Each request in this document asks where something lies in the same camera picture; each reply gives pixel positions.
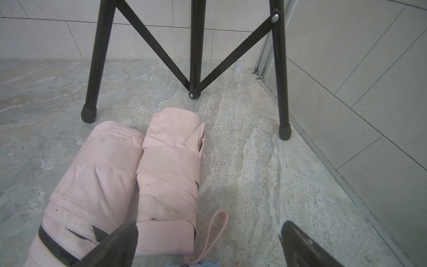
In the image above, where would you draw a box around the black music stand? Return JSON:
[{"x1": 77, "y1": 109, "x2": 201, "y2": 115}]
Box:
[{"x1": 81, "y1": 0, "x2": 292, "y2": 140}]

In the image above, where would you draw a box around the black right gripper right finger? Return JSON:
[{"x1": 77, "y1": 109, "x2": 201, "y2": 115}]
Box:
[{"x1": 279, "y1": 221, "x2": 343, "y2": 267}]

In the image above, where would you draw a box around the blue folded umbrella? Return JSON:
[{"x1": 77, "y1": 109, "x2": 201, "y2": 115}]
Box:
[{"x1": 165, "y1": 260, "x2": 222, "y2": 267}]

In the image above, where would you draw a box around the pink folded umbrella right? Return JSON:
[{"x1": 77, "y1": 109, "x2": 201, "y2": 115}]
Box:
[{"x1": 135, "y1": 107, "x2": 212, "y2": 266}]

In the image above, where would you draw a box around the pink folded umbrella left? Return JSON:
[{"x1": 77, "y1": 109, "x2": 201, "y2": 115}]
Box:
[{"x1": 26, "y1": 121, "x2": 144, "y2": 267}]

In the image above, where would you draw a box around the pink folded umbrella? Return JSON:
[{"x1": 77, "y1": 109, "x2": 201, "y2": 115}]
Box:
[
  {"x1": 135, "y1": 107, "x2": 212, "y2": 266},
  {"x1": 26, "y1": 121, "x2": 144, "y2": 267}
]

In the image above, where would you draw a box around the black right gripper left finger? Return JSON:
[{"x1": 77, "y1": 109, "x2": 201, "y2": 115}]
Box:
[{"x1": 73, "y1": 221, "x2": 139, "y2": 267}]

